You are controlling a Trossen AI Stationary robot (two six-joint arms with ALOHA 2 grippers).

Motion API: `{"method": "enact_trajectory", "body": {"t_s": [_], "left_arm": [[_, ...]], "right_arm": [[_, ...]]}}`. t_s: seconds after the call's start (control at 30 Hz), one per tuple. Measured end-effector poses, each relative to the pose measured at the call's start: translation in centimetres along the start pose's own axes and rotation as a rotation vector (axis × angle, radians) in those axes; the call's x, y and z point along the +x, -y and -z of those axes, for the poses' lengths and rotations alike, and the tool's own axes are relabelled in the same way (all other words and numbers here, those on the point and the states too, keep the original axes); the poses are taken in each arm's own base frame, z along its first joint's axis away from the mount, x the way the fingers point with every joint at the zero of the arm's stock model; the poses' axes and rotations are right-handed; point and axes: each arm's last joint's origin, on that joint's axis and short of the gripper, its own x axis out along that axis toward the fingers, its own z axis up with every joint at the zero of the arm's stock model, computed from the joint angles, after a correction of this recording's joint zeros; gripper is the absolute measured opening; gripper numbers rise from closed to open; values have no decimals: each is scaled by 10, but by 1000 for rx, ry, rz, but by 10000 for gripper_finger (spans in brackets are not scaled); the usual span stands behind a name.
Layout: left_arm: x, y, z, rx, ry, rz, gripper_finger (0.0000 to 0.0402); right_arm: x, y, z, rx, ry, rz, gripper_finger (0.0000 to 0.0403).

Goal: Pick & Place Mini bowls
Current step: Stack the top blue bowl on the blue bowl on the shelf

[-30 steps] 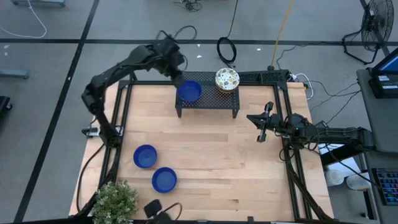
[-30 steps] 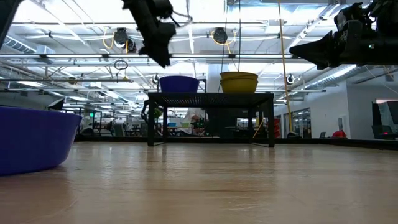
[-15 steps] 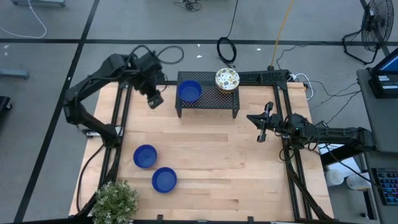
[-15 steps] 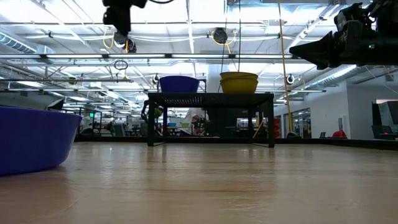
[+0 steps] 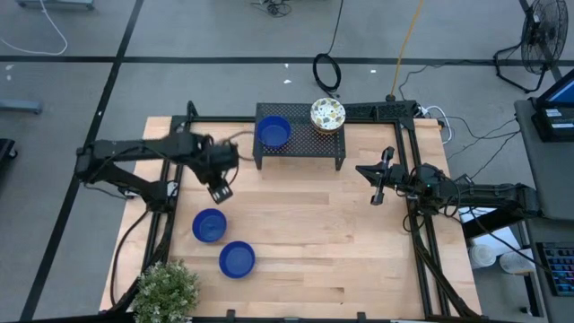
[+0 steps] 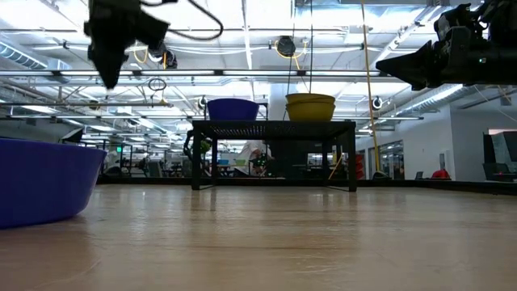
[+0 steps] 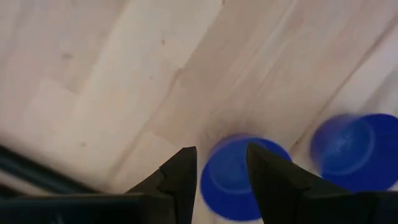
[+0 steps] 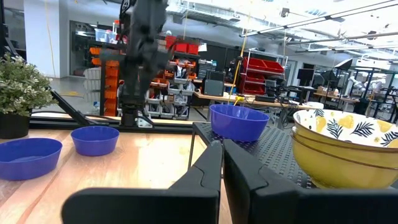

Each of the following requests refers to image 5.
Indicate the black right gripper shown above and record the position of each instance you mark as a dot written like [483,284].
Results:
[388,154]

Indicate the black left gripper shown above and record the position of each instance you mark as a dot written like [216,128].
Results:
[220,193]

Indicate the blue mini bowl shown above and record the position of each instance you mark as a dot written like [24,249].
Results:
[237,259]
[209,225]
[273,131]

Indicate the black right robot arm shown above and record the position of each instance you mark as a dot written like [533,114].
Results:
[493,195]

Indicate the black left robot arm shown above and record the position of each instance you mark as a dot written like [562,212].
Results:
[134,150]

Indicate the black perforated metal plate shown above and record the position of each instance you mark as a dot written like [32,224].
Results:
[381,110]

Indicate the black perforated metal rack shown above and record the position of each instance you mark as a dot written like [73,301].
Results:
[309,141]

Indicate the black power adapter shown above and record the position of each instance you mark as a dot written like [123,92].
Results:
[463,180]

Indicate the white round lid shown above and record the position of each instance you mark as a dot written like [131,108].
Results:
[482,255]
[515,262]

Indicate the white paper sheet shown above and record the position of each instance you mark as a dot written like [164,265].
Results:
[502,235]

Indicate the potted plant with white flowers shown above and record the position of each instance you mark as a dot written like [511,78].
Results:
[166,291]

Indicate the grey desk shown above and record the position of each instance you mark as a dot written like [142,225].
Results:
[538,170]

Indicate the black laptop with blue screen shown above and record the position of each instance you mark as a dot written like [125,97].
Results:
[553,121]

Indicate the black backlit keyboard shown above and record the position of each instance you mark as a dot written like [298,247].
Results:
[558,269]

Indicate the grey metal stand foot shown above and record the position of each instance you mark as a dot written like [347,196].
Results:
[56,3]
[20,106]

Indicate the black floor fan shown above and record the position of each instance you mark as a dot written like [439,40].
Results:
[545,36]

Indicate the black aluminium table frame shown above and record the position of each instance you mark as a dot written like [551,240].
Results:
[215,119]

